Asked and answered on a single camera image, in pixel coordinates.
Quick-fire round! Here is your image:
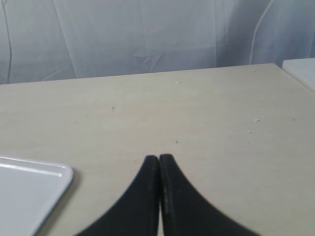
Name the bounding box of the white backdrop cloth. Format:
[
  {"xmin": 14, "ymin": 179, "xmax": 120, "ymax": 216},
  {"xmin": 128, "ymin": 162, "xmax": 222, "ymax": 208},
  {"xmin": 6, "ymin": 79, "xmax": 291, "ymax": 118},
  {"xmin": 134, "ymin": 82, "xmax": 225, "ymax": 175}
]
[{"xmin": 0, "ymin": 0, "xmax": 315, "ymax": 84}]

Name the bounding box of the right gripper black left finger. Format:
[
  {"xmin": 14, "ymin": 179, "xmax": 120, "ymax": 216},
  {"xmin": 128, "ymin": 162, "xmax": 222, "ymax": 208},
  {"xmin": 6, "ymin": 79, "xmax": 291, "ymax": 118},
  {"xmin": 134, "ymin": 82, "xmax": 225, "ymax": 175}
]
[{"xmin": 78, "ymin": 155, "xmax": 160, "ymax": 236}]

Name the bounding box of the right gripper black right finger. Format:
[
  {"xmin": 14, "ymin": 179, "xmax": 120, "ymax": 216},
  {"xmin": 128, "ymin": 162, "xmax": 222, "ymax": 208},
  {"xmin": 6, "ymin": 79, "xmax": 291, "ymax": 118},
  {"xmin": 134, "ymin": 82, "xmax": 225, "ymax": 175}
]
[{"xmin": 159, "ymin": 154, "xmax": 249, "ymax": 236}]

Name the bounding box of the white side table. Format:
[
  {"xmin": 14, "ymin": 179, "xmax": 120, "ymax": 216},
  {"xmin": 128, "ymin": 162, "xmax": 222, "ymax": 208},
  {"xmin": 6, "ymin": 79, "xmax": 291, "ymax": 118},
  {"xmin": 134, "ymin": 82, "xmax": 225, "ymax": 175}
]
[{"xmin": 282, "ymin": 58, "xmax": 315, "ymax": 92}]

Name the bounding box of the white plastic tray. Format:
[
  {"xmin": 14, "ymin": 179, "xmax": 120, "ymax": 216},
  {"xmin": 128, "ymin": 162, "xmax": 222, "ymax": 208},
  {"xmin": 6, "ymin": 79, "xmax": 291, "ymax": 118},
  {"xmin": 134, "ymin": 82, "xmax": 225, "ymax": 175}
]
[{"xmin": 0, "ymin": 156, "xmax": 74, "ymax": 236}]

